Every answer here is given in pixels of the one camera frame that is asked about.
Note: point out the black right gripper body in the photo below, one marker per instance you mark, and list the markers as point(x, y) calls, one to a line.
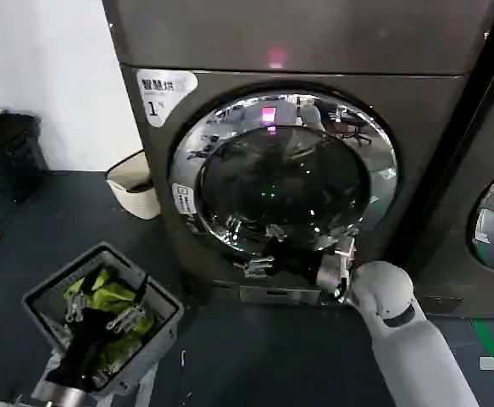
point(295, 267)

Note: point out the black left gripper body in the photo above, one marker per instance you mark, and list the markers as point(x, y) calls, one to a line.
point(87, 343)

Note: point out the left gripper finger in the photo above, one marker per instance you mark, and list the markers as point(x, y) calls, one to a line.
point(76, 307)
point(125, 319)

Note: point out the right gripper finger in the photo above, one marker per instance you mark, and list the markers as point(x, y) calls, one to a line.
point(277, 234)
point(255, 267)

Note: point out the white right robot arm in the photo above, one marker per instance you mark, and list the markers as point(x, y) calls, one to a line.
point(403, 330)

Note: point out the yellow-green garment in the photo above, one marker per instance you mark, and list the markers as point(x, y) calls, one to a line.
point(115, 294)

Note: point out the grey plastic laundry basket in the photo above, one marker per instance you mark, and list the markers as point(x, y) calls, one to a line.
point(162, 311)

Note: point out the round glass dryer door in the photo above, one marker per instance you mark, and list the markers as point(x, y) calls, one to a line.
point(280, 169)

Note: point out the clear plastic sheet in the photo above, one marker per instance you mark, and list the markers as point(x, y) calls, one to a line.
point(149, 381)

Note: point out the small white stick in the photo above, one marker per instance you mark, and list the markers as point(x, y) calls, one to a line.
point(183, 358)

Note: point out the small white door sticker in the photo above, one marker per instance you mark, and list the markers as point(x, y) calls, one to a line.
point(183, 198)

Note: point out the white woven basket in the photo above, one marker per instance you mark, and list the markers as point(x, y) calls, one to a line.
point(138, 207)

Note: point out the dark cloth in basket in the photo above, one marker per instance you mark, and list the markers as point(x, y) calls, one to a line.
point(138, 186)

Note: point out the white label sticker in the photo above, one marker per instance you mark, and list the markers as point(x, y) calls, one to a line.
point(166, 97)

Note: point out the chrome-ringed round dryer door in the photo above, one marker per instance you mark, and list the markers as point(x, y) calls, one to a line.
point(490, 220)

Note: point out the grey front-load dryer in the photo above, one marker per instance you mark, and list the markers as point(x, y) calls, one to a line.
point(356, 38)

